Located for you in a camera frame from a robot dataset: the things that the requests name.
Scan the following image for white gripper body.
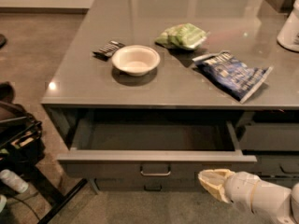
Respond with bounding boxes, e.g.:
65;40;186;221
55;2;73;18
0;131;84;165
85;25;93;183
224;172;261;212

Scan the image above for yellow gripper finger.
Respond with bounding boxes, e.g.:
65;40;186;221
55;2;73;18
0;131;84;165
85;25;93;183
199;176;230;203
199;169;235;185

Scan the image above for grey top drawer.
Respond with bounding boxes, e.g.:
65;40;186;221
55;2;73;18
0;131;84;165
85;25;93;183
58;109;257;177

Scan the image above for grey drawer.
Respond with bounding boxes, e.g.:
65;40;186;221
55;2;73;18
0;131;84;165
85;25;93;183
95;177;203;191
58;109;257;177

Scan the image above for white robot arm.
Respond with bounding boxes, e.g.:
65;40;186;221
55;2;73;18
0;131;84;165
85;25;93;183
192;51;299;224

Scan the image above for grey right drawer cabinet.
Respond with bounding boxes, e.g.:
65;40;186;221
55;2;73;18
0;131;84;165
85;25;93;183
235;110;299;188

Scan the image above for grey lower drawer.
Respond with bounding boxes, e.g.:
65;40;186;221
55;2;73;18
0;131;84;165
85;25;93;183
95;177;203;191

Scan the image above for blue chip bag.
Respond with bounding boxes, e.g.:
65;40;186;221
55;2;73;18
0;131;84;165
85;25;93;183
192;51;273;104

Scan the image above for white paper bowl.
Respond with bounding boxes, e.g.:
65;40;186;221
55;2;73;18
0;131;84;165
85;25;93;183
111;45;161;77

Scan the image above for green snack bag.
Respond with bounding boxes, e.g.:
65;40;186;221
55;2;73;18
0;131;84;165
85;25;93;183
155;23;209;50

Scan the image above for white plastic bottle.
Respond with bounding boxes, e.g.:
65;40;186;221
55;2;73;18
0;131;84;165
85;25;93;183
0;169;29;193

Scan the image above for metal drawer handle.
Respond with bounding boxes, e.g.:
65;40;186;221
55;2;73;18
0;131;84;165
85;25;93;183
140;164;171;176

